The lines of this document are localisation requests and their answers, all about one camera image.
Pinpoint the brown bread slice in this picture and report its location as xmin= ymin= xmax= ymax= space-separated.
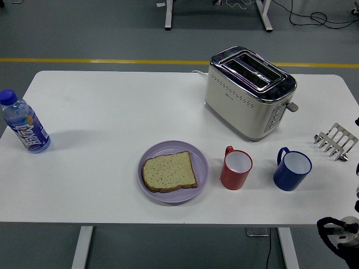
xmin=141 ymin=151 xmax=199 ymax=194

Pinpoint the black floor cable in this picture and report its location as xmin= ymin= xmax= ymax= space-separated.
xmin=273 ymin=0 xmax=359 ymax=29

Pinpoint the yellow floor tape line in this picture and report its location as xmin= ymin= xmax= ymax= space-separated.
xmin=0 ymin=57 xmax=359 ymax=69

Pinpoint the cream chrome toaster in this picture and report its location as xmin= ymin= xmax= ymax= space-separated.
xmin=204 ymin=45 xmax=299 ymax=142

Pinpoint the blue-capped water bottle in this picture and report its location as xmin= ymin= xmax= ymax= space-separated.
xmin=0 ymin=89 xmax=52 ymax=154

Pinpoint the grey floor socket plate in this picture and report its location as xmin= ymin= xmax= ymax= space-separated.
xmin=246 ymin=227 xmax=270 ymax=238

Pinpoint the red enamel cup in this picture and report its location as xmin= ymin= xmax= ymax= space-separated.
xmin=220 ymin=145 xmax=254 ymax=191

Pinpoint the white toaster cord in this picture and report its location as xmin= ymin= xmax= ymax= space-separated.
xmin=191 ymin=69 xmax=209 ymax=80

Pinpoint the thin white floor cable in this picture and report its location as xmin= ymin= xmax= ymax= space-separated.
xmin=225 ymin=0 xmax=253 ymax=9

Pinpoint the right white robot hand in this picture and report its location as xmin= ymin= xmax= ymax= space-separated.
xmin=354 ymin=117 xmax=359 ymax=214

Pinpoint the steel toast rack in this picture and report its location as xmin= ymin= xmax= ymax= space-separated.
xmin=313 ymin=122 xmax=359 ymax=162

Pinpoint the white background desk leg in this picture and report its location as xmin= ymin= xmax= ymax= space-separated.
xmin=164 ymin=0 xmax=174 ymax=31
xmin=255 ymin=0 xmax=274 ymax=33

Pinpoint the purple round plate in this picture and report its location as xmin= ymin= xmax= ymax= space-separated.
xmin=137 ymin=140 xmax=210 ymax=205

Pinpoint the blue enamel cup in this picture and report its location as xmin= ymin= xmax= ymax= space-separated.
xmin=273 ymin=146 xmax=313 ymax=192

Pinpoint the black cable under table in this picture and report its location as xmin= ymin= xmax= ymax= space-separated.
xmin=265 ymin=228 xmax=273 ymax=269

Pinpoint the white table leg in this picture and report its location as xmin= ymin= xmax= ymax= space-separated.
xmin=71 ymin=225 xmax=94 ymax=269
xmin=277 ymin=227 xmax=300 ymax=269

